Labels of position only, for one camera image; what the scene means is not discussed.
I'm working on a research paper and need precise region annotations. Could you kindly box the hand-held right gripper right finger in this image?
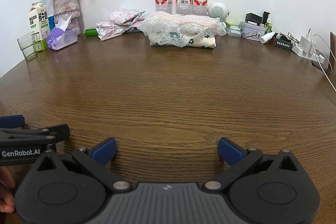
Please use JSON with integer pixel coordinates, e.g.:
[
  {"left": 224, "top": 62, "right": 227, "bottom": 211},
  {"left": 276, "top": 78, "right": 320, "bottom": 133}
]
[{"left": 202, "top": 137, "right": 300, "bottom": 193}]

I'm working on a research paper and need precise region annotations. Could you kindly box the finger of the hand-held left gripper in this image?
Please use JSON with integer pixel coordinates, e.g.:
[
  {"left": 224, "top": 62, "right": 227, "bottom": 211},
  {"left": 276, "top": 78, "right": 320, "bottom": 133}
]
[
  {"left": 0, "top": 124, "right": 71, "bottom": 147},
  {"left": 0, "top": 115, "right": 25, "bottom": 130}
]

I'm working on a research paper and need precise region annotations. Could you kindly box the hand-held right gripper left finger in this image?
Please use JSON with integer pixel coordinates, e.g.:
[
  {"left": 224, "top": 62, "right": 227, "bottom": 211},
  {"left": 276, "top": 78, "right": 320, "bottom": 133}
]
[{"left": 38, "top": 137, "right": 133, "bottom": 193}]

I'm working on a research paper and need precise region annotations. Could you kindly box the person's left hand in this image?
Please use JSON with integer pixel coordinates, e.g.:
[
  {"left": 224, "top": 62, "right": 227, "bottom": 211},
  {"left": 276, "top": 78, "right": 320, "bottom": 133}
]
[{"left": 0, "top": 166, "right": 16, "bottom": 214}]

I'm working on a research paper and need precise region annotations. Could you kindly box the clear glass cup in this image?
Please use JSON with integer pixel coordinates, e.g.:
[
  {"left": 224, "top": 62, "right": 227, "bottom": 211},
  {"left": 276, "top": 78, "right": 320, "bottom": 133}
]
[{"left": 17, "top": 31, "right": 37, "bottom": 61}]

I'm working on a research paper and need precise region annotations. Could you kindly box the purple tissue pack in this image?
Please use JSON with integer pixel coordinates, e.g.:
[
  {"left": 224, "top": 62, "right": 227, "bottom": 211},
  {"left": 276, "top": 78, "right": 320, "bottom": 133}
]
[{"left": 47, "top": 15, "right": 78, "bottom": 51}]

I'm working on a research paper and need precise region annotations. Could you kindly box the milk carton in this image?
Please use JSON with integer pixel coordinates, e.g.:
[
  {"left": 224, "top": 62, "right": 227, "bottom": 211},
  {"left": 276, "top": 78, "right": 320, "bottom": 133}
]
[{"left": 28, "top": 2, "right": 51, "bottom": 52}]

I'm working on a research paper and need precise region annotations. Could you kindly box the cream floral folded garment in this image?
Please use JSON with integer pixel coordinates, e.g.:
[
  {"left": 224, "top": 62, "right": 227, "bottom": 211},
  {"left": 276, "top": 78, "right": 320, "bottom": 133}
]
[{"left": 150, "top": 34, "right": 216, "bottom": 49}]

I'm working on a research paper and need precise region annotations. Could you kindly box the black sign box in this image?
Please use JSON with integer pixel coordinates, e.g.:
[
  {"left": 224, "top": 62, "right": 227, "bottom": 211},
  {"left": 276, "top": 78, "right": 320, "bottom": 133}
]
[{"left": 273, "top": 39, "right": 293, "bottom": 51}]

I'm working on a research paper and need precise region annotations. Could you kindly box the white spray bottle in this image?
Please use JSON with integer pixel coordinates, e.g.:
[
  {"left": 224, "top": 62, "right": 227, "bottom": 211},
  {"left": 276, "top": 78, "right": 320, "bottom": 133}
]
[{"left": 260, "top": 31, "right": 276, "bottom": 44}]

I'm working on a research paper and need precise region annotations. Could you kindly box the decorated tin box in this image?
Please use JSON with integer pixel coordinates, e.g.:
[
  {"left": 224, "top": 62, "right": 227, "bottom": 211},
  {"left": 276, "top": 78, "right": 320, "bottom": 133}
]
[{"left": 239, "top": 21, "right": 266, "bottom": 39}]

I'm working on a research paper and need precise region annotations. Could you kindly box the white power strip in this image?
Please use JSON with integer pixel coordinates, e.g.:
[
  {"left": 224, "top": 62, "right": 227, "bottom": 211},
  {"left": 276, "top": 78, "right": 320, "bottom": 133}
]
[{"left": 292, "top": 44, "right": 328, "bottom": 61}]

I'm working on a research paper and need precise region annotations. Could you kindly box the striped folded cloth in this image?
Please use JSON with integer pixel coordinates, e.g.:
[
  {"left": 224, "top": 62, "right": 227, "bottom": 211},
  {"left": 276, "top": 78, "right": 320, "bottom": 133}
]
[{"left": 127, "top": 20, "right": 145, "bottom": 32}]

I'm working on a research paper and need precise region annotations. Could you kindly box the green spray bottle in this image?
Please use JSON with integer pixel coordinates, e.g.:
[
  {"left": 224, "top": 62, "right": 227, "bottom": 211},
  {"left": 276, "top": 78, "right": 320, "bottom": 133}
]
[{"left": 265, "top": 14, "right": 274, "bottom": 34}]

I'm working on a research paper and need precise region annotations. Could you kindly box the white charger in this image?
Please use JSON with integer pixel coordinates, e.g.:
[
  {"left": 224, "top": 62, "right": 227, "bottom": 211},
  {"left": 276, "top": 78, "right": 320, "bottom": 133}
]
[{"left": 299, "top": 35, "right": 314, "bottom": 53}]

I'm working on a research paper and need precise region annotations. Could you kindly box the white lace garment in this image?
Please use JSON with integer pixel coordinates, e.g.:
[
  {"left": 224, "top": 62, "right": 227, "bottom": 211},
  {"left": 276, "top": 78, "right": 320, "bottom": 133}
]
[{"left": 138, "top": 15, "right": 227, "bottom": 47}]

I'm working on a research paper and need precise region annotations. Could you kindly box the black small box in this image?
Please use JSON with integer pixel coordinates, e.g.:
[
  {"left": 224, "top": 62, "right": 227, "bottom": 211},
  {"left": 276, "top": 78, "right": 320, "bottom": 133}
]
[{"left": 245, "top": 13, "right": 263, "bottom": 25}]

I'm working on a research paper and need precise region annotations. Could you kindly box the white round speaker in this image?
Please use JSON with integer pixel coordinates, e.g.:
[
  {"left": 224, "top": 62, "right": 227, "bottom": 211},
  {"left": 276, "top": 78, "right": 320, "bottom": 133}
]
[{"left": 207, "top": 2, "right": 230, "bottom": 28}]

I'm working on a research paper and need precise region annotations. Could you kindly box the pink knit garment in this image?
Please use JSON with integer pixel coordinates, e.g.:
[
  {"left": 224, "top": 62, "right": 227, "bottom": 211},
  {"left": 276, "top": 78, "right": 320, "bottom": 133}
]
[{"left": 150, "top": 11, "right": 221, "bottom": 24}]

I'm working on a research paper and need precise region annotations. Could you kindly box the brown cardboard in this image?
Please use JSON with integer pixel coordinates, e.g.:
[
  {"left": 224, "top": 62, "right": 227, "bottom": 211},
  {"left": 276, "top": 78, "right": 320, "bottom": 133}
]
[{"left": 329, "top": 32, "right": 336, "bottom": 62}]

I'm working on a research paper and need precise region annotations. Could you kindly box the black cable bundle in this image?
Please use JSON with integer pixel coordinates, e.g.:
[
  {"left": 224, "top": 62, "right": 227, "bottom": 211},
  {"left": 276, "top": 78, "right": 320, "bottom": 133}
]
[{"left": 273, "top": 32, "right": 300, "bottom": 45}]

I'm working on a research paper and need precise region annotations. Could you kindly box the white cable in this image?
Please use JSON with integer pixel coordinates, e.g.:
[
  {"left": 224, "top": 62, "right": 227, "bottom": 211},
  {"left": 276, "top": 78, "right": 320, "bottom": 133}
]
[{"left": 307, "top": 28, "right": 336, "bottom": 94}]

